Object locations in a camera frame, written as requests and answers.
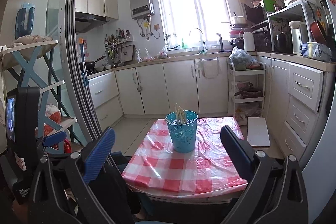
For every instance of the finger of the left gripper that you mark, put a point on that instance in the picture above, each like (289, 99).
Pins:
(53, 139)

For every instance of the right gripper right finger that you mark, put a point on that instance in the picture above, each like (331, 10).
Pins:
(240, 153)

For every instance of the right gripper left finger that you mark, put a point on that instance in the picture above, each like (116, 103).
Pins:
(95, 154)

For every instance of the white step stool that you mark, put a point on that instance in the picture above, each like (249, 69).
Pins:
(257, 132)

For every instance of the red white checkered tablecloth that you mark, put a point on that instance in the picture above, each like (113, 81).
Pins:
(158, 170)

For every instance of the beige blue shelf rack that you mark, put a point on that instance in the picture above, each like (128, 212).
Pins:
(31, 66)

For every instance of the person black trouser leg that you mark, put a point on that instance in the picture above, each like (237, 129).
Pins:
(122, 204)

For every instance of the teal perforated plastic basket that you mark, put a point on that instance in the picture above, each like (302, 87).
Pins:
(183, 136)

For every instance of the white rolling storage cart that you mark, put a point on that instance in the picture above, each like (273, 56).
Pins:
(246, 92)

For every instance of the white refrigerator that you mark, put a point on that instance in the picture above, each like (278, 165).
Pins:
(319, 161)

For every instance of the black wok pan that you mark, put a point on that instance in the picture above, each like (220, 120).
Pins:
(91, 64)

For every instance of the white hanging trash bin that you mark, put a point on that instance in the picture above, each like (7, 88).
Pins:
(209, 68)

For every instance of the plastic bag of vegetables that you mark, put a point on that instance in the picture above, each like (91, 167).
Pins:
(242, 60)

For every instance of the white thermos jug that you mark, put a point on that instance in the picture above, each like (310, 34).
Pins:
(248, 40)

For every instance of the black rice cooker pot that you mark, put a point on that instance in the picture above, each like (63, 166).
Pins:
(283, 43)

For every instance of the blue yellow snack bag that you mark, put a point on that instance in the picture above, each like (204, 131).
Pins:
(317, 51)

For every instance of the white kettle appliance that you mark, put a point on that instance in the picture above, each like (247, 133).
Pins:
(299, 35)

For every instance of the white gas water heater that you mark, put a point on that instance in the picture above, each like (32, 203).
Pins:
(141, 8)

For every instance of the white countertop shelf rack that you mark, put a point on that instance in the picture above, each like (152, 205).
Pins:
(299, 10)

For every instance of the wall utensil rack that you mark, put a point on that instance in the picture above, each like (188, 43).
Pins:
(119, 48)

